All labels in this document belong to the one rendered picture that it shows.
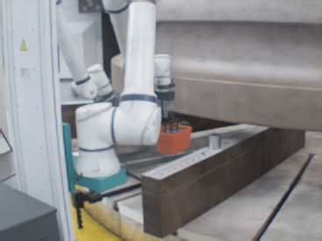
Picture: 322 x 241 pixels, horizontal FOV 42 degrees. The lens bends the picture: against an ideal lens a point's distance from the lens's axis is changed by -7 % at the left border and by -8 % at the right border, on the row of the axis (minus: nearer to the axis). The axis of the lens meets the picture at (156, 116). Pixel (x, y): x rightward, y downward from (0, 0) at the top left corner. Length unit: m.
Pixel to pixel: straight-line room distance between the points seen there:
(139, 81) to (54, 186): 0.56
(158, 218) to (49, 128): 0.99
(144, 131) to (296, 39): 1.43
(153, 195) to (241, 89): 0.90
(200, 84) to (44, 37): 1.53
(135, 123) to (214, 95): 1.31
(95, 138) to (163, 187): 0.77
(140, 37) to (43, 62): 0.41
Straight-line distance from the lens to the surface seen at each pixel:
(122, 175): 1.87
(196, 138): 4.03
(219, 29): 3.05
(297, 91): 2.72
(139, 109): 1.72
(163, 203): 2.47
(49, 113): 1.76
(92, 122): 1.76
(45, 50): 1.73
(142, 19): 1.85
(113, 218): 3.23
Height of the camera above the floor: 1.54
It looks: 13 degrees down
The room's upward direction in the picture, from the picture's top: 2 degrees counter-clockwise
